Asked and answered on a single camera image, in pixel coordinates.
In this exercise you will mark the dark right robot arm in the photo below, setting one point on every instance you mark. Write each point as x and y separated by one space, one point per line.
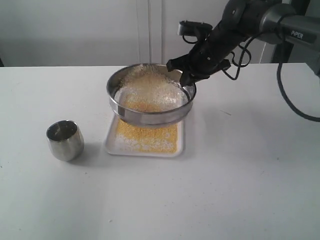
242 21

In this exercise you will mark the clear square plastic tray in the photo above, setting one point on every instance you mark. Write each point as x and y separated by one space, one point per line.
127 140

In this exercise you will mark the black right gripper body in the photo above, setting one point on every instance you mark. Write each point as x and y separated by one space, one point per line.
207 57

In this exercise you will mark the round steel mesh sieve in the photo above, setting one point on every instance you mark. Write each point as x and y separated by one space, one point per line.
141 119

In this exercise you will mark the stainless steel cup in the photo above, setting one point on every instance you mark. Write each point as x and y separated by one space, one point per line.
65 140

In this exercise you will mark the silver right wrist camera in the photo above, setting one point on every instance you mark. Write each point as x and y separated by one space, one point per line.
193 29

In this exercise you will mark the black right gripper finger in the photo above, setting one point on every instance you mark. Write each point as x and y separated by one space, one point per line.
188 79
182 63

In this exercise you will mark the yellow millet grains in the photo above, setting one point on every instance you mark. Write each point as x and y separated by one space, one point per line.
146 90

